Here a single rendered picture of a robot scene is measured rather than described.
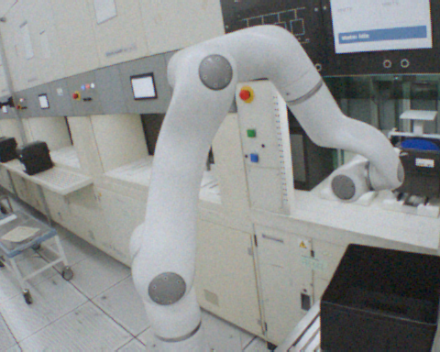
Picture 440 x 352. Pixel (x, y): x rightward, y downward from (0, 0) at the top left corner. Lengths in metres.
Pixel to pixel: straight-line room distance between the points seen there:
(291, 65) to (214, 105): 0.19
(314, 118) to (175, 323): 0.51
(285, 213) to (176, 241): 0.81
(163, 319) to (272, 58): 0.57
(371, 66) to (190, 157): 0.65
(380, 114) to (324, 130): 1.33
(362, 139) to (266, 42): 0.28
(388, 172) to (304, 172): 0.82
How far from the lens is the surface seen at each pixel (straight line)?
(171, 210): 0.63
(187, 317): 0.77
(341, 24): 1.09
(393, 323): 0.85
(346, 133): 0.74
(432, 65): 1.03
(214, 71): 0.54
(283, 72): 0.67
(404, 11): 1.04
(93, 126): 2.46
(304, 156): 1.53
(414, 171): 1.34
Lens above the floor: 1.51
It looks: 19 degrees down
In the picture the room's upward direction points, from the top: 10 degrees counter-clockwise
